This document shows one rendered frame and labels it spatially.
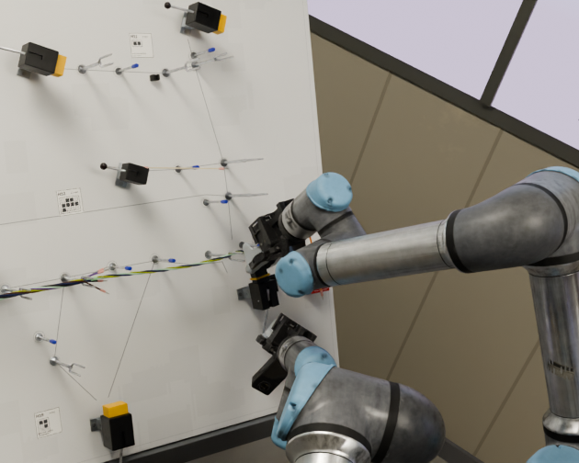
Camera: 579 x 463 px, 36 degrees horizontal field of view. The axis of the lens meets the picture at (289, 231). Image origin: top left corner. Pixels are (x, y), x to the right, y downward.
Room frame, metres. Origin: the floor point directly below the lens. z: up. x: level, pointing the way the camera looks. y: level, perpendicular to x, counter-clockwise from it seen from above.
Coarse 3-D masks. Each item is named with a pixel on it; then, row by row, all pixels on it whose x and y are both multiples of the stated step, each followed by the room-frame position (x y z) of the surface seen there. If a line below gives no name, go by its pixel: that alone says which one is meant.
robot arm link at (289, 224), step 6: (294, 198) 1.44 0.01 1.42; (288, 210) 1.41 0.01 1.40; (282, 216) 1.42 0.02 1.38; (288, 216) 1.41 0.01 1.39; (288, 222) 1.40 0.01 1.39; (294, 222) 1.39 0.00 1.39; (288, 228) 1.40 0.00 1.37; (294, 228) 1.40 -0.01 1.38; (300, 228) 1.39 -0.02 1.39; (294, 234) 1.40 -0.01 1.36; (300, 234) 1.40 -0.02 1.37; (306, 234) 1.40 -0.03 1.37; (312, 234) 1.42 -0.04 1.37
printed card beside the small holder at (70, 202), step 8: (56, 192) 1.37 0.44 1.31; (64, 192) 1.38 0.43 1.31; (72, 192) 1.39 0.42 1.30; (80, 192) 1.40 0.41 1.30; (64, 200) 1.37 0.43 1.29; (72, 200) 1.38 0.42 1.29; (80, 200) 1.39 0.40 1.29; (64, 208) 1.36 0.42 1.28; (72, 208) 1.37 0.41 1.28; (80, 208) 1.38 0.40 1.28
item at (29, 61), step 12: (0, 48) 1.38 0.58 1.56; (24, 48) 1.40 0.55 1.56; (36, 48) 1.40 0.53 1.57; (48, 48) 1.41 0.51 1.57; (24, 60) 1.38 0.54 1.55; (36, 60) 1.39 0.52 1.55; (48, 60) 1.40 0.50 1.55; (24, 72) 1.44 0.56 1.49; (36, 72) 1.41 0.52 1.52; (48, 72) 1.39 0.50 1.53
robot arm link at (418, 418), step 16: (400, 384) 0.96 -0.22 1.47; (400, 400) 0.92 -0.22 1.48; (416, 400) 0.93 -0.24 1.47; (400, 416) 0.90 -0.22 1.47; (416, 416) 0.91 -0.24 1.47; (432, 416) 0.93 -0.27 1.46; (400, 432) 0.88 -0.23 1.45; (416, 432) 0.89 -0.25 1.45; (432, 432) 0.91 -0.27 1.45; (400, 448) 0.87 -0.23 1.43; (416, 448) 0.88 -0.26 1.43; (432, 448) 0.90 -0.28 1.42
